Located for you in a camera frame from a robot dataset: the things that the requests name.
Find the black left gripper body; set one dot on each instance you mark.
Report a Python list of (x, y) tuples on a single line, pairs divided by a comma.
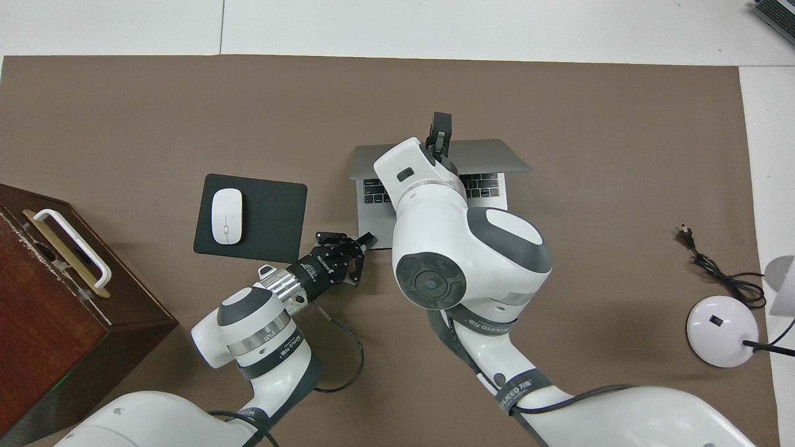
[(320, 270)]

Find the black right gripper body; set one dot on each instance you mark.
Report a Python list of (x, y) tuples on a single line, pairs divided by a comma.
[(448, 167)]

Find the grey Apple laptop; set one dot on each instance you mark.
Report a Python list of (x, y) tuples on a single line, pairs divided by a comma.
[(372, 223)]

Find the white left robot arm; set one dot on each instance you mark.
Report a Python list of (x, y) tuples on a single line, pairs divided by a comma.
[(248, 335)]

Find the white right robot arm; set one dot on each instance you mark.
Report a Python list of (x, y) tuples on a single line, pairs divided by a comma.
[(447, 236)]

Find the black mouse pad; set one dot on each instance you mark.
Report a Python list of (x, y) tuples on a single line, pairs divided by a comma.
[(273, 217)]

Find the white computer mouse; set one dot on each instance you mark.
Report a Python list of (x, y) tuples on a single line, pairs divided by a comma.
[(227, 217)]

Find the brown table mat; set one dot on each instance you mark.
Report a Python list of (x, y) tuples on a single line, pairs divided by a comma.
[(621, 298)]

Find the dark brown wooden box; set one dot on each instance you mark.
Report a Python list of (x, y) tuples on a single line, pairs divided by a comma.
[(56, 335)]

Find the white desk lamp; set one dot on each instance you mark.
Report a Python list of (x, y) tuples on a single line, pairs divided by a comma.
[(720, 335)]

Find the grey ribbed device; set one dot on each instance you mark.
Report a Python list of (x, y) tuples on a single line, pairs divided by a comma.
[(776, 15)]

